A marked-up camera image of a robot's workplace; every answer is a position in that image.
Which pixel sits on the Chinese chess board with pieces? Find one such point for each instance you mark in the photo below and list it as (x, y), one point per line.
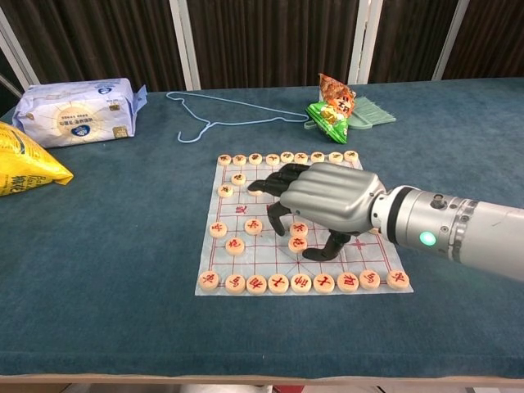
(262, 258)

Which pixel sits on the dark brown partition panel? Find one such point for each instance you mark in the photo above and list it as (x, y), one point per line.
(266, 41)
(102, 41)
(409, 37)
(499, 37)

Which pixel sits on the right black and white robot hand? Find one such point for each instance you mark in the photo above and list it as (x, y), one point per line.
(335, 192)

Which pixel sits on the green and orange snack bag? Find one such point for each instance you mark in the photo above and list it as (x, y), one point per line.
(331, 110)

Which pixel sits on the yellow snack bag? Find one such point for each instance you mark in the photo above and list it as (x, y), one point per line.
(24, 163)

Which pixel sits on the green hand brush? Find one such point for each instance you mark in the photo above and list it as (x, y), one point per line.
(372, 114)

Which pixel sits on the wooden chess piece red character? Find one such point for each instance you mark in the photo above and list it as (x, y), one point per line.
(299, 229)
(348, 281)
(235, 246)
(208, 281)
(256, 284)
(370, 280)
(253, 226)
(278, 283)
(235, 283)
(297, 244)
(398, 279)
(218, 229)
(324, 283)
(301, 283)

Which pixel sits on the dark blue felt table cloth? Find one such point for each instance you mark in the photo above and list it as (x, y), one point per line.
(123, 245)

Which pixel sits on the wooden chess piece dark character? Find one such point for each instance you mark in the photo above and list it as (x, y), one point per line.
(272, 159)
(351, 155)
(317, 156)
(254, 193)
(225, 191)
(224, 159)
(239, 159)
(287, 156)
(335, 156)
(301, 156)
(238, 179)
(255, 158)

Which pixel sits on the pale blue tissue pack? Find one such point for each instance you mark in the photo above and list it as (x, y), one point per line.
(78, 110)

